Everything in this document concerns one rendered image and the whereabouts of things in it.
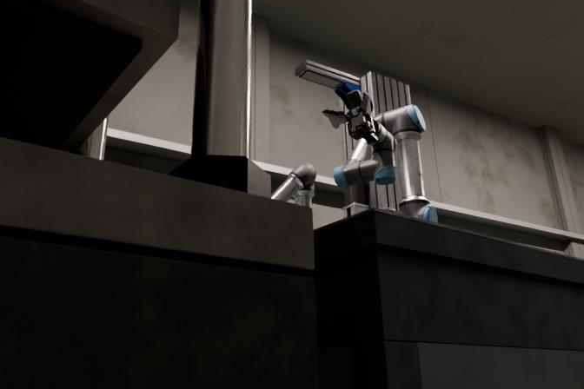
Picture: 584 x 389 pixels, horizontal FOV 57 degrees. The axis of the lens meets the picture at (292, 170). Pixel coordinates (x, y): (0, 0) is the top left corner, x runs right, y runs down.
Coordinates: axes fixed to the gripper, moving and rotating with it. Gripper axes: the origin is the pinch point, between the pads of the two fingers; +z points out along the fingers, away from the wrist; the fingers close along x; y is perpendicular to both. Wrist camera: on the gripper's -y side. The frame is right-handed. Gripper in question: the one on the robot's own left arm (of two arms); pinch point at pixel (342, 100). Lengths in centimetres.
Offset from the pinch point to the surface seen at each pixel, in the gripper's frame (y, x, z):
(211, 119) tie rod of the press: 62, -23, 97
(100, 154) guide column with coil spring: 45, 13, 80
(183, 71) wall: -203, 195, -159
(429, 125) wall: -210, 62, -429
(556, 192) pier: -151, -33, -622
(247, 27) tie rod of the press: 50, -26, 94
